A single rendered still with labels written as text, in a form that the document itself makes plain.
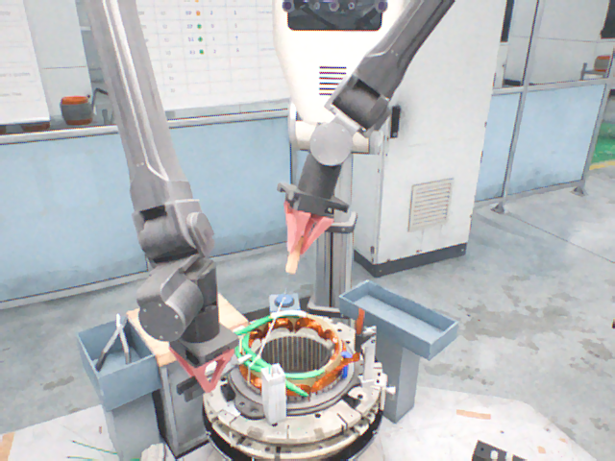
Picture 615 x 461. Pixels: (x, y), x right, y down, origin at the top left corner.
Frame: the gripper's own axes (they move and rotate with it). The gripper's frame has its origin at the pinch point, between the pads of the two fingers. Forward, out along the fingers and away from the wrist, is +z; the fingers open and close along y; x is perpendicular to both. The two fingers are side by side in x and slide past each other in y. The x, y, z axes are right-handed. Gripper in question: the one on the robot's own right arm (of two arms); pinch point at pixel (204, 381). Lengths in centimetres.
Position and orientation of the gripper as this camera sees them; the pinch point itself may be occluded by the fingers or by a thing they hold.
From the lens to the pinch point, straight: 77.6
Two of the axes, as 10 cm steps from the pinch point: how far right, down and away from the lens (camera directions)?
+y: 7.1, 3.1, -6.4
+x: 7.1, -2.9, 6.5
